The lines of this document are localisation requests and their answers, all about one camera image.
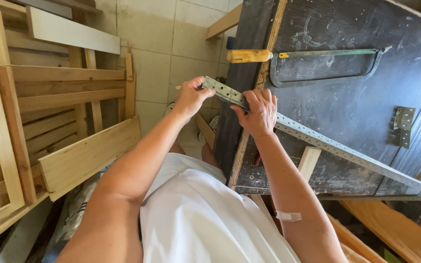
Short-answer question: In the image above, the light wooden beam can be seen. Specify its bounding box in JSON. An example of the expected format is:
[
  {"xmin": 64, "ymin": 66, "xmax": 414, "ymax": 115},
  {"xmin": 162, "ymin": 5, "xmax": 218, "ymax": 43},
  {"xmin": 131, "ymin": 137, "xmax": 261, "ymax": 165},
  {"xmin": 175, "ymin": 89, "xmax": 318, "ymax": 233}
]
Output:
[{"xmin": 206, "ymin": 3, "xmax": 243, "ymax": 40}]

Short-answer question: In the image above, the person's white shirt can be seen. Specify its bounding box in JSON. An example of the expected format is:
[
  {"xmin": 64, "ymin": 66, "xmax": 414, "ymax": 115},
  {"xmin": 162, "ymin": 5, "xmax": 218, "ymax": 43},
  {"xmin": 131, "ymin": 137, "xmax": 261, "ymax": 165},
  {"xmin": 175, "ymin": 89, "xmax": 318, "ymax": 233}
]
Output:
[{"xmin": 139, "ymin": 152, "xmax": 301, "ymax": 263}]

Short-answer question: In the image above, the grey plastic bag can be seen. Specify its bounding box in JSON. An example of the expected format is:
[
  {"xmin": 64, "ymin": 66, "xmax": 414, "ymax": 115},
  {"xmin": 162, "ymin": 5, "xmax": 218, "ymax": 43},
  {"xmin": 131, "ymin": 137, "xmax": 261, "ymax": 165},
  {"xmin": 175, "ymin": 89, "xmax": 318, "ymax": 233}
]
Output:
[{"xmin": 42, "ymin": 171, "xmax": 103, "ymax": 263}]

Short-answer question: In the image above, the short wooden slat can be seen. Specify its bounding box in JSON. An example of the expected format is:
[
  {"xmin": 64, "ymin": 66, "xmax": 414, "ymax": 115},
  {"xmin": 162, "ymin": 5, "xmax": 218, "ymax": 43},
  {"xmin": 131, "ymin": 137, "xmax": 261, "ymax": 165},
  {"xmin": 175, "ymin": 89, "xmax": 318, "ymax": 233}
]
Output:
[{"xmin": 195, "ymin": 113, "xmax": 216, "ymax": 150}]

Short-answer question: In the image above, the metal hinge bracket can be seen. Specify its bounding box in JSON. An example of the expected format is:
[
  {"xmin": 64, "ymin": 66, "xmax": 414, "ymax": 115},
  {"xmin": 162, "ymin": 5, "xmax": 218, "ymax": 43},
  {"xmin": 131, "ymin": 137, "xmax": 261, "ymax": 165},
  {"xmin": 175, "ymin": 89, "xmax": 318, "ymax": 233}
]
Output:
[{"xmin": 393, "ymin": 107, "xmax": 416, "ymax": 150}]

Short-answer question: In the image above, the white painted board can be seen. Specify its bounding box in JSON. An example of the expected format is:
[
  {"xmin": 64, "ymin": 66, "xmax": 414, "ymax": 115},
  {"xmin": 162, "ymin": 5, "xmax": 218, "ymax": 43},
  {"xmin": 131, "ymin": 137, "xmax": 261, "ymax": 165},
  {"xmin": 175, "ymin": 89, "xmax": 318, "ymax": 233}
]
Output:
[{"xmin": 26, "ymin": 5, "xmax": 121, "ymax": 55}]

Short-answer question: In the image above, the hacksaw with wooden handle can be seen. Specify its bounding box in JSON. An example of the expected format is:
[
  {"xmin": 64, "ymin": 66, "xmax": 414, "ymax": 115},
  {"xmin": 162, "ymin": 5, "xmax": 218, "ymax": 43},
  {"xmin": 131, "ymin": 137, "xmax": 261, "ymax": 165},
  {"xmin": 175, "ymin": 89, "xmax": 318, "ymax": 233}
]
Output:
[{"xmin": 227, "ymin": 46, "xmax": 393, "ymax": 88}]

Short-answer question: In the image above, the small pale wooden block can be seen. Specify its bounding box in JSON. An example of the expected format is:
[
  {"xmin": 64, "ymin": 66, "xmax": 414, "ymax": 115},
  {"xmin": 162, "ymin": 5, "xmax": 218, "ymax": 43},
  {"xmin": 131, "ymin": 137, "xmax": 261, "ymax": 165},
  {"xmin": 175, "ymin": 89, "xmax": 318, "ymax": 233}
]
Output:
[{"xmin": 298, "ymin": 147, "xmax": 322, "ymax": 183}]

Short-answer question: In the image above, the person's left hand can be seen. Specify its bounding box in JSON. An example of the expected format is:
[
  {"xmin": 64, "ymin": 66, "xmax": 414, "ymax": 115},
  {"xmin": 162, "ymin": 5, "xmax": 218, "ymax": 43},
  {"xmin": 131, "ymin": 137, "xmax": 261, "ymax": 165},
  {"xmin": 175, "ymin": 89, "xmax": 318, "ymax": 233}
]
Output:
[{"xmin": 173, "ymin": 76, "xmax": 216, "ymax": 123}]

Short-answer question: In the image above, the adhesive bandage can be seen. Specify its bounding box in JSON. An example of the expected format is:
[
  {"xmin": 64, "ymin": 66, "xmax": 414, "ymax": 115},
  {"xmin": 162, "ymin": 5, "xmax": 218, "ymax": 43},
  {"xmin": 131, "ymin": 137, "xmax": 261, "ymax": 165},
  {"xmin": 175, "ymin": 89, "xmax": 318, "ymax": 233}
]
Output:
[{"xmin": 274, "ymin": 210, "xmax": 303, "ymax": 223}]

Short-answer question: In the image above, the heap of wooden frames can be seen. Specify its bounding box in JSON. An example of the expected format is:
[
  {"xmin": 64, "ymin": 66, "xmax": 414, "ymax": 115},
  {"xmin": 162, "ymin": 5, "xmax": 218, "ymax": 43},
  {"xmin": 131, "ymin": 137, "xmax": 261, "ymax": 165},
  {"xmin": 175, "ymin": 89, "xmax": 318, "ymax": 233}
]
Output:
[{"xmin": 0, "ymin": 0, "xmax": 137, "ymax": 253}]

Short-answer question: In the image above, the wide light wooden plank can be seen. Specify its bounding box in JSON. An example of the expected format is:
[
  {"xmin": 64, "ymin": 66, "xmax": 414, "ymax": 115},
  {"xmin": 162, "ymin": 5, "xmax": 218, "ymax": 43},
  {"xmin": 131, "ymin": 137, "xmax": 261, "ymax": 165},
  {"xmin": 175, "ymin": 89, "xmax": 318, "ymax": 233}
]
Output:
[{"xmin": 38, "ymin": 116, "xmax": 142, "ymax": 202}]

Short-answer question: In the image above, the long perforated metal angle strip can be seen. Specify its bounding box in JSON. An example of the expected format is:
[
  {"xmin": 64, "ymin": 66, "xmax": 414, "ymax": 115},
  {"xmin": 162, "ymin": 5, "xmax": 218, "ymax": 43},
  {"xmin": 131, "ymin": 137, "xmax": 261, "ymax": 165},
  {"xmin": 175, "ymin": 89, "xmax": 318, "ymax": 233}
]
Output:
[{"xmin": 201, "ymin": 76, "xmax": 421, "ymax": 201}]

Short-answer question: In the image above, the orange-brown wooden plank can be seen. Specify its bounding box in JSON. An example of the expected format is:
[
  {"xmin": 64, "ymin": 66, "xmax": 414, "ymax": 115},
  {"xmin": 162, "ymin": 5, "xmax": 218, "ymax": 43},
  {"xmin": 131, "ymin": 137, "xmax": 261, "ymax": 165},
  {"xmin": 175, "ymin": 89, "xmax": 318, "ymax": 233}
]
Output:
[{"xmin": 338, "ymin": 199, "xmax": 421, "ymax": 263}]

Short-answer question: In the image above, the narrow brown wooden slat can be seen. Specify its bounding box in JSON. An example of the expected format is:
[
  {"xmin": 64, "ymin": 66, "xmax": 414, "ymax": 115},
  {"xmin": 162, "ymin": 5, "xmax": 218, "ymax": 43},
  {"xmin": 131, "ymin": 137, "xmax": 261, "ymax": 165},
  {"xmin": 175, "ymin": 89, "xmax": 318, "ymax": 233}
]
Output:
[{"xmin": 325, "ymin": 213, "xmax": 387, "ymax": 263}]

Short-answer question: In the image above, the person's right hand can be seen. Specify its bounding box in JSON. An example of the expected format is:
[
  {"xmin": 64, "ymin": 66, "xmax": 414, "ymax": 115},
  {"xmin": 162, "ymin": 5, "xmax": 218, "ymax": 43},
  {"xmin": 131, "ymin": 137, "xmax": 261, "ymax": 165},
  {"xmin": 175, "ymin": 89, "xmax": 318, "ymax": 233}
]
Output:
[{"xmin": 230, "ymin": 89, "xmax": 278, "ymax": 140}]

